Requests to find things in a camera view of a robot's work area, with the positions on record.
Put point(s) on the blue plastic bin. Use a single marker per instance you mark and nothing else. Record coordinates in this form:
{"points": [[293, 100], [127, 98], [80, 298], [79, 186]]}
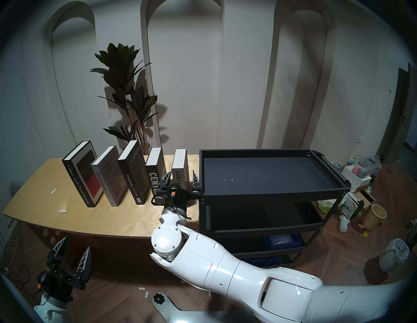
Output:
{"points": [[264, 260]]}

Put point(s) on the grey metal robot base plate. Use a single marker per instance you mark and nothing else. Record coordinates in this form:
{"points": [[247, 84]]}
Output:
{"points": [[192, 315]]}

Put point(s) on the black Century book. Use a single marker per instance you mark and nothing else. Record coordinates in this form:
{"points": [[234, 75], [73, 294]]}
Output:
{"points": [[154, 166]]}

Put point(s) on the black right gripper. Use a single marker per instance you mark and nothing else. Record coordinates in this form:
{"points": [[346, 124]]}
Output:
{"points": [[177, 200]]}

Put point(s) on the beige bucket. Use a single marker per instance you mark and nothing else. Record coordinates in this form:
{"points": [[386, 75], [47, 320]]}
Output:
{"points": [[374, 218]]}

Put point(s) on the grey Discontent book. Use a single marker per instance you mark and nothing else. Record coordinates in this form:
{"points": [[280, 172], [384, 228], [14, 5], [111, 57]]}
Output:
{"points": [[110, 179]]}

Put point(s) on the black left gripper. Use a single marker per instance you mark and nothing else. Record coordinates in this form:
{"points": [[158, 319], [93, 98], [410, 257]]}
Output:
{"points": [[58, 283]]}

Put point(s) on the black metal shelf cart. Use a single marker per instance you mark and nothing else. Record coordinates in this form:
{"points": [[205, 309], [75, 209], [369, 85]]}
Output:
{"points": [[260, 172]]}

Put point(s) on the white cardboard box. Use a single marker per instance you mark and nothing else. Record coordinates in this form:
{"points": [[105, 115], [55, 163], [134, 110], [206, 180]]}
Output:
{"points": [[355, 180]]}

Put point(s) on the red and yellow small item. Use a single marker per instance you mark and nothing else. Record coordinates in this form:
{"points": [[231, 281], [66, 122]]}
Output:
{"points": [[364, 229]]}

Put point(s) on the black Fashion book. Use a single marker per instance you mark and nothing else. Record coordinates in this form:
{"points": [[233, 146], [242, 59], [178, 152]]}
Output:
{"points": [[135, 172]]}

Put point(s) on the Crime and Punishment book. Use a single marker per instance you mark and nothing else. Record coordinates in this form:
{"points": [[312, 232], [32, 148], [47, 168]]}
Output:
{"points": [[83, 172]]}

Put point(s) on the brown cardboard box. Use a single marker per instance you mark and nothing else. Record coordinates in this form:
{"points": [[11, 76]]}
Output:
{"points": [[369, 197]]}

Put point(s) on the white spray bottle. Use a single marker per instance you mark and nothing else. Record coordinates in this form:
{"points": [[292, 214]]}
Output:
{"points": [[344, 224]]}

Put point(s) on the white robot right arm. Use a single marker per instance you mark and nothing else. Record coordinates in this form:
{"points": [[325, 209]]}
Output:
{"points": [[228, 270]]}

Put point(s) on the dark door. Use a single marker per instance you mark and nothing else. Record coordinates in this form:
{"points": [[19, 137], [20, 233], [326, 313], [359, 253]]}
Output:
{"points": [[400, 114]]}

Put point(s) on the light green plastic bag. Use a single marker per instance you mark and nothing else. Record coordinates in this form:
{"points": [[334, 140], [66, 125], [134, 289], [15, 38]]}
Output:
{"points": [[327, 206]]}

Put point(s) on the tall green potted plant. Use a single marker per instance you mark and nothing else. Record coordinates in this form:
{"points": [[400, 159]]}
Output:
{"points": [[120, 65]]}

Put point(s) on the teal mug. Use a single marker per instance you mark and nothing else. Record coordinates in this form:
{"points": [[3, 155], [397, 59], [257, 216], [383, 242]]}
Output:
{"points": [[338, 166]]}

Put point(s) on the black star knob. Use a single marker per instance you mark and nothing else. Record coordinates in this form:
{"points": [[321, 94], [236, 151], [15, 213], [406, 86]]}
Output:
{"points": [[158, 298]]}

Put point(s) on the light wooden display table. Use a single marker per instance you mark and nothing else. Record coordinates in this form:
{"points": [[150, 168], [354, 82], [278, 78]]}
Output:
{"points": [[97, 218]]}

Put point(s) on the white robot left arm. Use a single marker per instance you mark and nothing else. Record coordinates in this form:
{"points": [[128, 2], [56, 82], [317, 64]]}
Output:
{"points": [[50, 309]]}

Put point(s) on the light grey Iaura book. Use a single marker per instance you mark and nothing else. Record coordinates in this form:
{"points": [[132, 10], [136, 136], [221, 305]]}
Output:
{"points": [[179, 162]]}

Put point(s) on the green and white carton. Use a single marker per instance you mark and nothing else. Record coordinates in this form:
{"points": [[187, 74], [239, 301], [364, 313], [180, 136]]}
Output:
{"points": [[352, 205]]}

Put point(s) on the white bin with bag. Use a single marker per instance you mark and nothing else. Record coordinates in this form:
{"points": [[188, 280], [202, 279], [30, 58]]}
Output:
{"points": [[394, 254]]}

